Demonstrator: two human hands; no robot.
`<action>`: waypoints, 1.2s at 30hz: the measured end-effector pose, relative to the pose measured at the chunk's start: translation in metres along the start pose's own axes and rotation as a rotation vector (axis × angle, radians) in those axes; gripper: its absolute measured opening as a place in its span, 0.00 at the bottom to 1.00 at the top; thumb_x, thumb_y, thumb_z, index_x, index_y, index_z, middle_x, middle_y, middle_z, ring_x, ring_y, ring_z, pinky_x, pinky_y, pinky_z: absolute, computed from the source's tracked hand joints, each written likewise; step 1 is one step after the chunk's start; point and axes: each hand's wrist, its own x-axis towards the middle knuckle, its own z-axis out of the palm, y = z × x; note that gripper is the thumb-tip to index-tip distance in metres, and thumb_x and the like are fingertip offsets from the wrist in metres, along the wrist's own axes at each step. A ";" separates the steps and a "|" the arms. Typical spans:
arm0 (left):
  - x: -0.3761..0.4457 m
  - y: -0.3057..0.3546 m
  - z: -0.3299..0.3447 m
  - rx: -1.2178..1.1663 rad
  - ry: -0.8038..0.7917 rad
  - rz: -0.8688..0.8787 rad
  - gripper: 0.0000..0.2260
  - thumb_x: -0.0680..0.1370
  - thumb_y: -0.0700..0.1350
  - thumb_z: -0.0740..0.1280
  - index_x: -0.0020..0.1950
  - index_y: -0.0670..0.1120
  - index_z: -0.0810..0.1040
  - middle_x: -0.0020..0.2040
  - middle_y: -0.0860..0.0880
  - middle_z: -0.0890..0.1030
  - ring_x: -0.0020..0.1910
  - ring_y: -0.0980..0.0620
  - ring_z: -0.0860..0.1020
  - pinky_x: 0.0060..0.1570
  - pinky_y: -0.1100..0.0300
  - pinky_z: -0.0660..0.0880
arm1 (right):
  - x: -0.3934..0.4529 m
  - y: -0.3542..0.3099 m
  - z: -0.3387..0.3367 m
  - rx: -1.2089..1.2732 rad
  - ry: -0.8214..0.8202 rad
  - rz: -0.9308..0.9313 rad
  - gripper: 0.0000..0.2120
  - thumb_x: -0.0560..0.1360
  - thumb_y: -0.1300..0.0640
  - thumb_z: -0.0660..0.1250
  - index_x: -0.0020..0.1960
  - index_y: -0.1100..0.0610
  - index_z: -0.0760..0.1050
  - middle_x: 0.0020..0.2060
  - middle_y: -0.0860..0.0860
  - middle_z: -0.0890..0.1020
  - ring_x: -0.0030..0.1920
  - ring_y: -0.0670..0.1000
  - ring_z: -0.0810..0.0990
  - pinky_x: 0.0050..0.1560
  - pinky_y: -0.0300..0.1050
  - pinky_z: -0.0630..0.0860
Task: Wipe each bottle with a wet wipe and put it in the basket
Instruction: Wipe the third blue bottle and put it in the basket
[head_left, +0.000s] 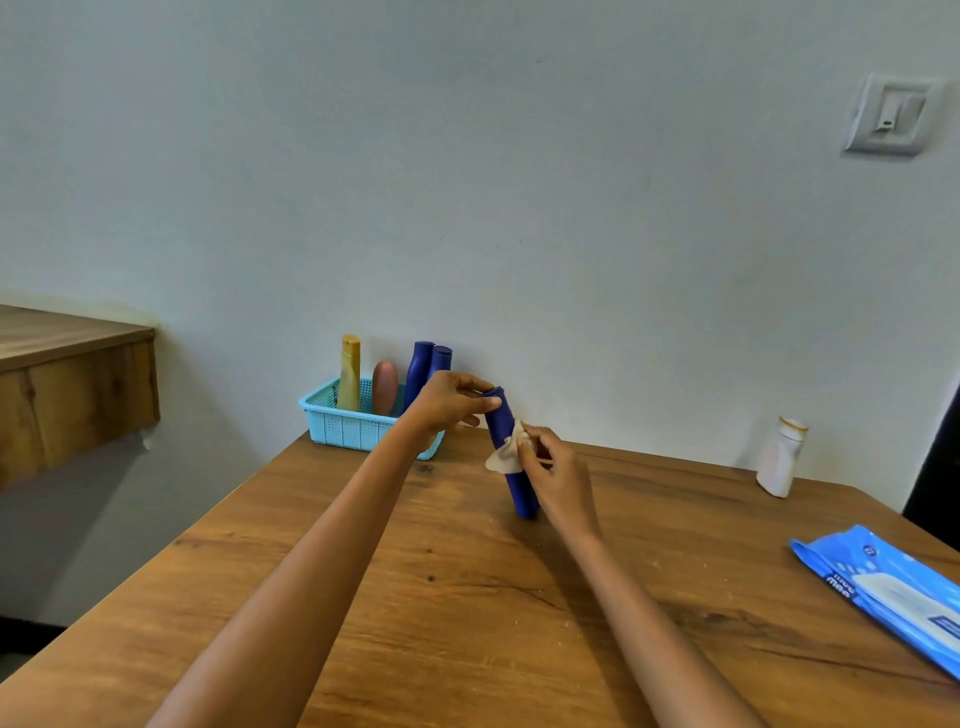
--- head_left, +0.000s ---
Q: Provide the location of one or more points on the person's right hand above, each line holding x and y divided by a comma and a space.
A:
562, 487

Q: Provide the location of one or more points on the person's left hand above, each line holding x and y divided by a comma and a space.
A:
446, 405

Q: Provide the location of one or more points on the slim dark blue bottle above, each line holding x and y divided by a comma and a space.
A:
441, 360
418, 371

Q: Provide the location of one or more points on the wide dark blue bottle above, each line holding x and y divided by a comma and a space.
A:
501, 420

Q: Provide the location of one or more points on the pink bottle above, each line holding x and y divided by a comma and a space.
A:
385, 390

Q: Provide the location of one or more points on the white wipe cloth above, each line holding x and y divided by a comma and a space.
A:
504, 457

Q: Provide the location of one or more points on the beige bottle with white cap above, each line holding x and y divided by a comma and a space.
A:
349, 390

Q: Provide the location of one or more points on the light blue plastic basket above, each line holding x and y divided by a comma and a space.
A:
345, 431

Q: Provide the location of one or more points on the yellow bottle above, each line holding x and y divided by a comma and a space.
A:
351, 347

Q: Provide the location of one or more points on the blue wet wipes pack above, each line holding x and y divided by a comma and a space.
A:
847, 566

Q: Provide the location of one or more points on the person's right forearm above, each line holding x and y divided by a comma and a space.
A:
660, 630

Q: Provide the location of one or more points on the person's left forearm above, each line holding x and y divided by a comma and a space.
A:
285, 592

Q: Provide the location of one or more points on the wooden table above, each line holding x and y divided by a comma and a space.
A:
510, 600

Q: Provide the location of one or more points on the black door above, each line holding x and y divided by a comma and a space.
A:
937, 487

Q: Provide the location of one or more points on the wooden side desk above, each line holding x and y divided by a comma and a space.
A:
67, 394

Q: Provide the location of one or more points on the grey wall light switch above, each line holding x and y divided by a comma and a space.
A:
892, 114

